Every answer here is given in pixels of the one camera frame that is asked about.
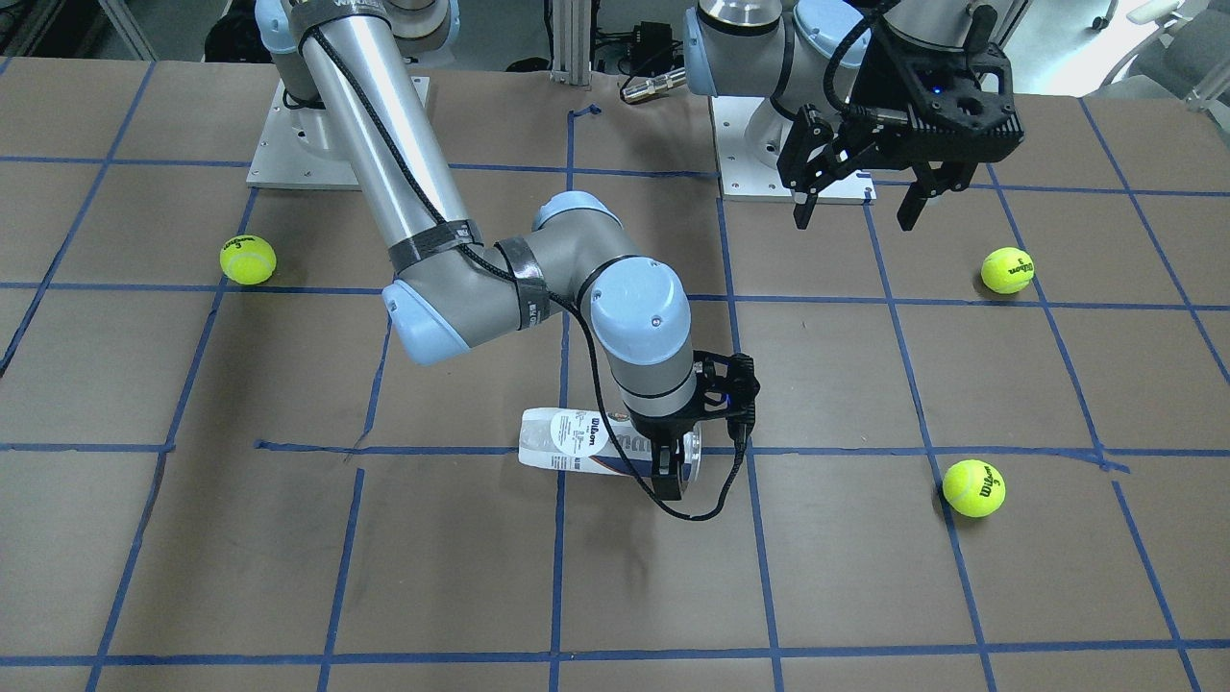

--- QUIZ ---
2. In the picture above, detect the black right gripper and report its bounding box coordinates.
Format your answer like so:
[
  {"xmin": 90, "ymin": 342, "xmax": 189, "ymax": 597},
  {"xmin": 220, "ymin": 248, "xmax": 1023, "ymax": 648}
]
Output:
[{"xmin": 629, "ymin": 352, "xmax": 760, "ymax": 501}]

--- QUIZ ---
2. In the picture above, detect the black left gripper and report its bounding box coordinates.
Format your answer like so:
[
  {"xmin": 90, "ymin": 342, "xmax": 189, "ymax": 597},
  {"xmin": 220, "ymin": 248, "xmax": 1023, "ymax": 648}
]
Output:
[{"xmin": 776, "ymin": 25, "xmax": 1026, "ymax": 232}]

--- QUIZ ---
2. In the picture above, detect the clear tennis ball can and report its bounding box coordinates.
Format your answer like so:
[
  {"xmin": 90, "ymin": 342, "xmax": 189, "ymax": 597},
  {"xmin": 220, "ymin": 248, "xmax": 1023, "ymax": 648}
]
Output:
[{"xmin": 518, "ymin": 408, "xmax": 652, "ymax": 479}]

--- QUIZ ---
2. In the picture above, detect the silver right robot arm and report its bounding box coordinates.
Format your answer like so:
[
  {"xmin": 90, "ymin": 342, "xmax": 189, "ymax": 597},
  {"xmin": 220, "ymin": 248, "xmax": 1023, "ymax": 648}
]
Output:
[{"xmin": 255, "ymin": 1, "xmax": 759, "ymax": 511}]

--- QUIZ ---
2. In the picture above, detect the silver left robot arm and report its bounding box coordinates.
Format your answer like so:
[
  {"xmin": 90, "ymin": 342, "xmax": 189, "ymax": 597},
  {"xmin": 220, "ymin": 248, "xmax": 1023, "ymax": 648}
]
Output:
[{"xmin": 681, "ymin": 1, "xmax": 1026, "ymax": 231}]

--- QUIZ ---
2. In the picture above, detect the tennis ball front corner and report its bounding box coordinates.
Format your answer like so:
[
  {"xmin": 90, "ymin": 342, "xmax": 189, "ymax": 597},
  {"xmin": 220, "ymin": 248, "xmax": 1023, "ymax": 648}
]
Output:
[{"xmin": 979, "ymin": 248, "xmax": 1034, "ymax": 295}]

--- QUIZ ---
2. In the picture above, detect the tennis ball near left gripper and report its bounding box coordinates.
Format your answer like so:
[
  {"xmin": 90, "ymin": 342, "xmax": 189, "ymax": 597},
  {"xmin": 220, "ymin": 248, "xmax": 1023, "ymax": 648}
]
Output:
[{"xmin": 942, "ymin": 458, "xmax": 1006, "ymax": 517}]

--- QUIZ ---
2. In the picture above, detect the tennis ball near base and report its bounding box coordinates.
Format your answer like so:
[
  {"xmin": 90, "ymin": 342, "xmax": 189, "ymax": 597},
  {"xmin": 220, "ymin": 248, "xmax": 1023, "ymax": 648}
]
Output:
[{"xmin": 219, "ymin": 234, "xmax": 277, "ymax": 285}]

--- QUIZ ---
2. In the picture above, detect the metal connector plug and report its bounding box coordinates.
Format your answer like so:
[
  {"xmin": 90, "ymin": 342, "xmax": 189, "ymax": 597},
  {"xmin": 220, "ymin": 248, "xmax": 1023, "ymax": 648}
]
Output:
[{"xmin": 620, "ymin": 68, "xmax": 688, "ymax": 104}]

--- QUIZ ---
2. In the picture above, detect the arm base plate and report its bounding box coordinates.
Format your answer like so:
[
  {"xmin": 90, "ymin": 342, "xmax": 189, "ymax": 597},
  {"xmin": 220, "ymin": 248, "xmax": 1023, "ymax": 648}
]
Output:
[
  {"xmin": 246, "ymin": 84, "xmax": 363, "ymax": 192},
  {"xmin": 708, "ymin": 93, "xmax": 877, "ymax": 204}
]

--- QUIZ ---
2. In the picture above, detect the aluminium frame post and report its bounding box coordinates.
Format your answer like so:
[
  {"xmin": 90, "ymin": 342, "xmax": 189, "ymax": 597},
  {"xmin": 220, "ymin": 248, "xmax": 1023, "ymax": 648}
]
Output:
[{"xmin": 549, "ymin": 0, "xmax": 594, "ymax": 90}]

